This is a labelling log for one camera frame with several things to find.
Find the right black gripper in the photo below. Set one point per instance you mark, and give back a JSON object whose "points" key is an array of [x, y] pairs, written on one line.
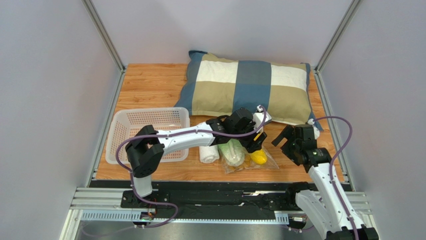
{"points": [[289, 144]]}

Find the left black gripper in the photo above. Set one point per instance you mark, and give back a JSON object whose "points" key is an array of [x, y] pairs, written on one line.
{"points": [[252, 146]]}

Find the clear zip top bag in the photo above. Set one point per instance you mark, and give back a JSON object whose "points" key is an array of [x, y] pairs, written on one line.
{"points": [[248, 164]]}

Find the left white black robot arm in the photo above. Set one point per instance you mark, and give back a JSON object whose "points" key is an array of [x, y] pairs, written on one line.
{"points": [[145, 150]]}

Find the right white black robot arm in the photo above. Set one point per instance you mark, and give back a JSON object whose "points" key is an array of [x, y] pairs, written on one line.
{"points": [[332, 215]]}

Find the yellow fake lemon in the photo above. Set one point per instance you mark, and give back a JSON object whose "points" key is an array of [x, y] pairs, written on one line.
{"points": [[259, 157]]}

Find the green white fake cabbage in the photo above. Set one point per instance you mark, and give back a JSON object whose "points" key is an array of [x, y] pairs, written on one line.
{"points": [[233, 152]]}

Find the rolled white towel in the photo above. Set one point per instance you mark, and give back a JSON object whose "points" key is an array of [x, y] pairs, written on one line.
{"points": [[208, 154]]}

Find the checkered blue beige pillow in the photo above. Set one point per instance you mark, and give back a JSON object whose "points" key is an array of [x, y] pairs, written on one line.
{"points": [[218, 86]]}

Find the white perforated plastic basket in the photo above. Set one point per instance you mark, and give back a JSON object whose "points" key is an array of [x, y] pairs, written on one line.
{"points": [[129, 123]]}

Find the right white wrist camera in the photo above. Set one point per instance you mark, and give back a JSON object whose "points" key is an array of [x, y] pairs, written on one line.
{"points": [[315, 129]]}

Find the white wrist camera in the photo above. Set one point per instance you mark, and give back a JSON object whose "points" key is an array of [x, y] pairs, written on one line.
{"points": [[261, 118], [315, 129]]}

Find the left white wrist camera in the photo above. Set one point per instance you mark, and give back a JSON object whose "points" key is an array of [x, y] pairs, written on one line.
{"points": [[261, 118]]}

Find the right aluminium frame post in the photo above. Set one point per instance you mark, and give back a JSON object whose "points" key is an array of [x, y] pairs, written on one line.
{"points": [[343, 25]]}

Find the aluminium frame post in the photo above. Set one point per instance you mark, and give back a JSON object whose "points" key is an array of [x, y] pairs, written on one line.
{"points": [[96, 19], [343, 25]]}

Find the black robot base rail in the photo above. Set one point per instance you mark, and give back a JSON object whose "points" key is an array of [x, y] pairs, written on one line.
{"points": [[191, 202]]}

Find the left aluminium frame post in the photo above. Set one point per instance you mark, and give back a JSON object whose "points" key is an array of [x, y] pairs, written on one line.
{"points": [[96, 19]]}

